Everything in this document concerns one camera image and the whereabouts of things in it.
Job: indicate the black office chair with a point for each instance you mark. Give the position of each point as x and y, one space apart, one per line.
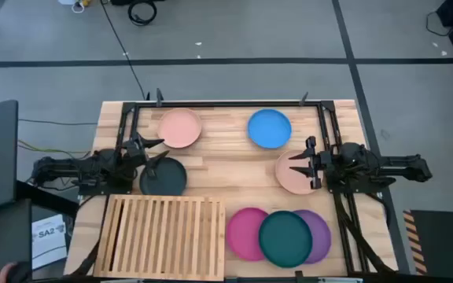
20 272

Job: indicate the salmon pink plate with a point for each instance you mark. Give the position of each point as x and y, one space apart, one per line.
179 127
293 181

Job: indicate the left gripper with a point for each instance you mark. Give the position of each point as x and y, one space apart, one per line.
134 155

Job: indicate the wooden slatted shelf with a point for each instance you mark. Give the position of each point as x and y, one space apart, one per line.
159 236

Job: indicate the dark grey cabinet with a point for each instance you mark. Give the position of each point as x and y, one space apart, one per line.
10 232

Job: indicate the dark grey plate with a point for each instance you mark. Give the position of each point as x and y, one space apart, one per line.
167 181

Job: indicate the teal green plate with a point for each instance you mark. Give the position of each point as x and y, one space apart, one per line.
285 239

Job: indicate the black aluminium table frame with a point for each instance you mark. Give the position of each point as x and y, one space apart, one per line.
230 104

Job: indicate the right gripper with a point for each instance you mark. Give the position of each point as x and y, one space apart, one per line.
322 163

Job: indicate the blue plate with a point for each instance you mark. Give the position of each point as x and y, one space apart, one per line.
269 129

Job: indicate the purple plate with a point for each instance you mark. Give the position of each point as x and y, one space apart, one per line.
321 236

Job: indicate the white paper sheet SA2 print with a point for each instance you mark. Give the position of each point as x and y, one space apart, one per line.
47 243

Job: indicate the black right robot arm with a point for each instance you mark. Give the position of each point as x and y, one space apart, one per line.
399 167

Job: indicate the magenta plate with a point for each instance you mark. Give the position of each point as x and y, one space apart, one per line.
242 234

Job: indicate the black mat with hazard stripes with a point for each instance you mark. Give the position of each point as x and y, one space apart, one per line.
443 243

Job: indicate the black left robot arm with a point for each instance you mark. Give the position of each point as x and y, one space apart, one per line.
65 169

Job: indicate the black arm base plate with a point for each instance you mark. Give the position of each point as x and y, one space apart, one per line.
368 188
93 191

